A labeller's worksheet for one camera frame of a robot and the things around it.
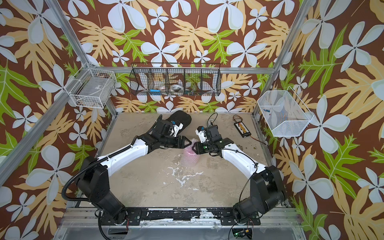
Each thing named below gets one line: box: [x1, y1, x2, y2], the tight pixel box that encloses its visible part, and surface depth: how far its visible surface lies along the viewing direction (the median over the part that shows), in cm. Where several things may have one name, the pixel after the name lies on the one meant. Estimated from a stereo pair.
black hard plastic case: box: [165, 110, 192, 133], surface depth 113 cm
